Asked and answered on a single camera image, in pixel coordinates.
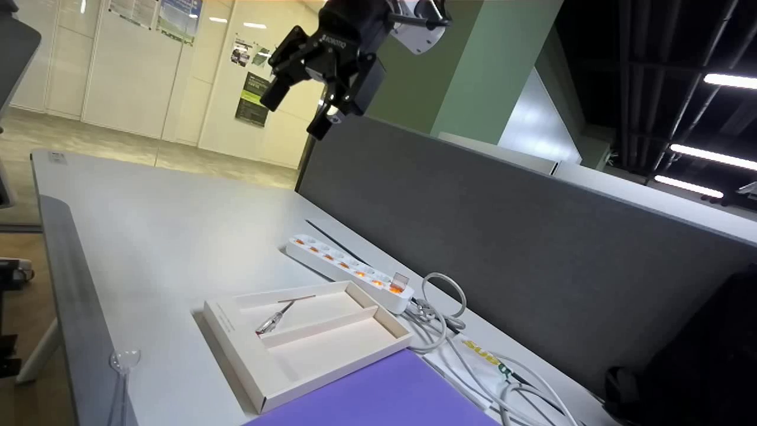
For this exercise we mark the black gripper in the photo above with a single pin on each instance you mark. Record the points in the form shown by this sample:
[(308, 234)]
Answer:
[(342, 56)]

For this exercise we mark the silver pen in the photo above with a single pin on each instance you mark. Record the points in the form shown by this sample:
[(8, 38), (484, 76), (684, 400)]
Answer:
[(272, 320)]

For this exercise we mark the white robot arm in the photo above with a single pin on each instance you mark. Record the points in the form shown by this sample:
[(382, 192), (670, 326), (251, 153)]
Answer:
[(418, 24)]

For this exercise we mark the blue purple mat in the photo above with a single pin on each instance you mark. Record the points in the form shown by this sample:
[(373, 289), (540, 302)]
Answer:
[(396, 391)]

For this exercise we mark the green pillar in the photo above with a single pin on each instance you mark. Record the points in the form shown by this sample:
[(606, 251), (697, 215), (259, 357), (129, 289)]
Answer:
[(474, 76)]

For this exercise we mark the white power strip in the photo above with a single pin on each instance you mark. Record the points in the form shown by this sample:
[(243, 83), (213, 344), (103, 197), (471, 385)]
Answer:
[(342, 266)]

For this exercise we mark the wooden divided tray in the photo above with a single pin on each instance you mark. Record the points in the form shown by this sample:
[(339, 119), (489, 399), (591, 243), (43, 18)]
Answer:
[(317, 342)]

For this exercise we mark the clear plastic spoon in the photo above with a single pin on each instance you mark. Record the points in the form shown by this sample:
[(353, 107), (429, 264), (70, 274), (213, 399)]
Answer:
[(123, 363)]

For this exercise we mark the grey desk partition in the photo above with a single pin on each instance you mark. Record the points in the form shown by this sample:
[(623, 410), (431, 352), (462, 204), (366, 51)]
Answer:
[(586, 269)]

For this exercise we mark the wall posters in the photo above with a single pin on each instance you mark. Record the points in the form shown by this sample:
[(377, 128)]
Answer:
[(255, 60)]

